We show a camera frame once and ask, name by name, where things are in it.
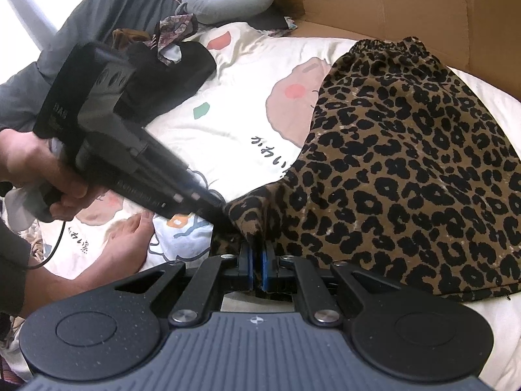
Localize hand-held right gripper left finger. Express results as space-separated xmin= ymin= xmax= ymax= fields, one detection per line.
xmin=116 ymin=244 xmax=255 ymax=327

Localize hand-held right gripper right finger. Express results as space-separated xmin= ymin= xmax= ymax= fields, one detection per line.
xmin=260 ymin=242 xmax=401 ymax=327

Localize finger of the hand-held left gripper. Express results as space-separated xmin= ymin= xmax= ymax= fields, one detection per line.
xmin=171 ymin=169 xmax=226 ymax=229

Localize leopard print skirt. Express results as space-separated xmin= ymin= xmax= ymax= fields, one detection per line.
xmin=212 ymin=36 xmax=521 ymax=304

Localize person's left hand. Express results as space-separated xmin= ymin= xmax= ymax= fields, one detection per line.
xmin=0 ymin=128 xmax=88 ymax=223

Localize black garment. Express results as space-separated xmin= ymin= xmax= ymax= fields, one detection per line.
xmin=114 ymin=41 xmax=216 ymax=125

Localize person's bare foot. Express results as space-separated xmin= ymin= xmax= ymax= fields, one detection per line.
xmin=87 ymin=212 xmax=157 ymax=282

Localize brown cloth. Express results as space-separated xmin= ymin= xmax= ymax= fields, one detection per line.
xmin=112 ymin=28 xmax=152 ymax=51

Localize grey cloth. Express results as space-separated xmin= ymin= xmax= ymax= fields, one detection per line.
xmin=0 ymin=0 xmax=180 ymax=131

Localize patterned scarf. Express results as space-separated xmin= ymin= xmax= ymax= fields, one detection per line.
xmin=152 ymin=13 xmax=200 ymax=66

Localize bear printed white blanket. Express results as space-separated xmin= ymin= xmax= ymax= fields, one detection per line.
xmin=12 ymin=20 xmax=521 ymax=335

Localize person's grey pants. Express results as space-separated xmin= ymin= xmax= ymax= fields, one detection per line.
xmin=0 ymin=220 xmax=33 ymax=318

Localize white patterned cloth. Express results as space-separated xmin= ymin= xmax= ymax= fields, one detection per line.
xmin=0 ymin=313 xmax=33 ymax=381

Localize low cardboard panel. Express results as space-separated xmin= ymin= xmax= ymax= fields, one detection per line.
xmin=240 ymin=0 xmax=521 ymax=100

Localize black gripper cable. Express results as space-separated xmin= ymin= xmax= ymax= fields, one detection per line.
xmin=26 ymin=219 xmax=69 ymax=270

